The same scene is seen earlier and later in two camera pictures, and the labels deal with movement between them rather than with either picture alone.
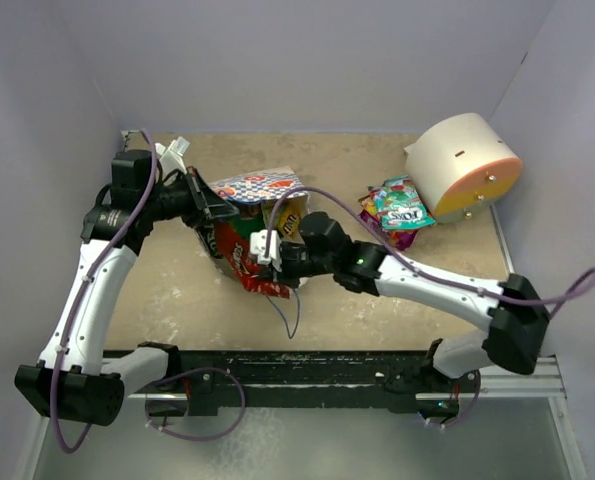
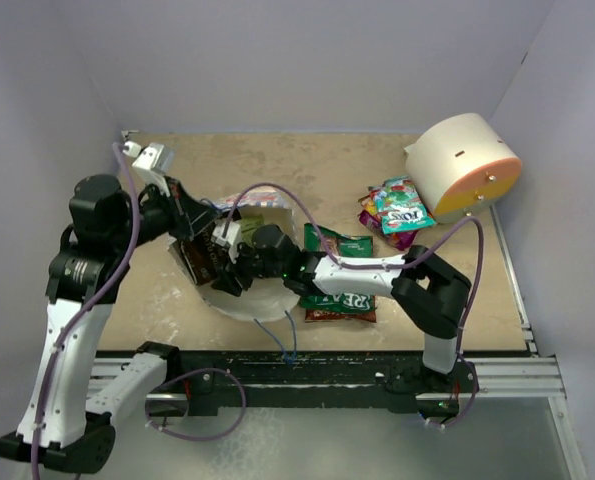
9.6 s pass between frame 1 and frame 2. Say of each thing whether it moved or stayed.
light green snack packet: moved
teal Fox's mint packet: stayed
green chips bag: moved
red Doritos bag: moved
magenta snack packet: stayed
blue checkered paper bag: moved
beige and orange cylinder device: stayed
